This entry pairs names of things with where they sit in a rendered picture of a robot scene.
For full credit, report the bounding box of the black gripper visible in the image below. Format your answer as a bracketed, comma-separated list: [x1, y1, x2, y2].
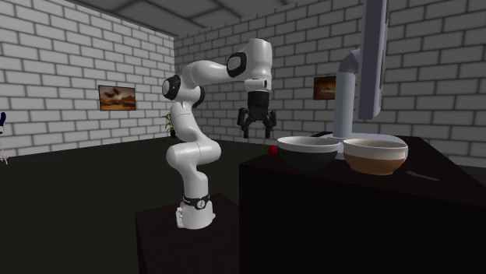
[236, 90, 278, 140]

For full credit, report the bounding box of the black and white bowl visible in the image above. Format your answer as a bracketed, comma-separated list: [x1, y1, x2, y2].
[276, 135, 342, 172]

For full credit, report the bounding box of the small potted plant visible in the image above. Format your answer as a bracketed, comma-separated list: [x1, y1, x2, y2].
[162, 111, 178, 139]

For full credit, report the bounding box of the brown and white bowl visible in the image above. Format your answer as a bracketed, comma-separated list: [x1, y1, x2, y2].
[343, 138, 410, 177]

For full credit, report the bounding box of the dark desk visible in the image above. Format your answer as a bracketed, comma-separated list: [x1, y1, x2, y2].
[238, 135, 486, 274]

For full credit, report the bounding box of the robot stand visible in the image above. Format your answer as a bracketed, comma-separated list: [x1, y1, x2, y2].
[134, 191, 241, 274]

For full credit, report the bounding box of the dark knife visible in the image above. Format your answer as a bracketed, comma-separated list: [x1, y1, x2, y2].
[403, 170, 442, 183]

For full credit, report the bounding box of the orange sky wall picture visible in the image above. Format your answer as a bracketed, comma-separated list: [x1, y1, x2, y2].
[312, 75, 338, 101]
[97, 84, 138, 112]

